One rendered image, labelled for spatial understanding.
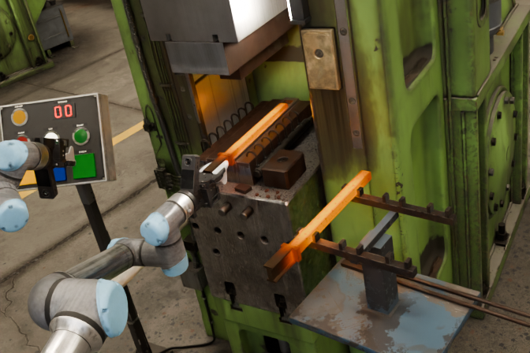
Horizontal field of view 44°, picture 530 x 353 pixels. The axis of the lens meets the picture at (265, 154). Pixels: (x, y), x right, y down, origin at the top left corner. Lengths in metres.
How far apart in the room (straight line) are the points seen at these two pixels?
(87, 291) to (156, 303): 1.68
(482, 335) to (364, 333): 1.07
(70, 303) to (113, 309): 0.09
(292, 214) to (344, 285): 0.25
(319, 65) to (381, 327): 0.70
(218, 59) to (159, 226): 0.48
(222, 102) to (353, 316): 0.89
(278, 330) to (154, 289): 1.09
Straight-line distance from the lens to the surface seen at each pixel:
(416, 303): 1.76
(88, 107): 2.14
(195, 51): 1.84
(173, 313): 3.03
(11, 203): 1.62
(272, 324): 2.23
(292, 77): 2.31
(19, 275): 3.67
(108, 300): 1.41
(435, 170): 2.31
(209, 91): 2.18
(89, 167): 2.12
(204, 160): 2.02
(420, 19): 2.08
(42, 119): 2.21
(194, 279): 2.55
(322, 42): 1.76
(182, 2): 1.80
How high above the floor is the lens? 1.91
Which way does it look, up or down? 28 degrees down
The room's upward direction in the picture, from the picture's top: 11 degrees counter-clockwise
